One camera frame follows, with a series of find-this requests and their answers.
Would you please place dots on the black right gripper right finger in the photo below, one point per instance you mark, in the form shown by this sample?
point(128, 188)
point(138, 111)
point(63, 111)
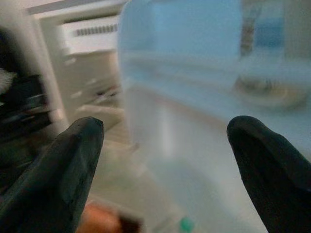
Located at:
point(274, 174)

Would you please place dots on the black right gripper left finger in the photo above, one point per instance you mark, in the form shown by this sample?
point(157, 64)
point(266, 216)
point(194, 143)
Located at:
point(56, 179)

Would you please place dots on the orange round fruit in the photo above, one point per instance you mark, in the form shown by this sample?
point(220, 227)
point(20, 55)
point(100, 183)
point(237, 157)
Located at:
point(99, 218)

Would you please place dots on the clear plastic water bottle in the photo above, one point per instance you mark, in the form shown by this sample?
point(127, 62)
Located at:
point(189, 97)

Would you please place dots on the green bottle cap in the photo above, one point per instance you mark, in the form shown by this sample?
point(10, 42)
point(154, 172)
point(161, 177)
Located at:
point(186, 224)

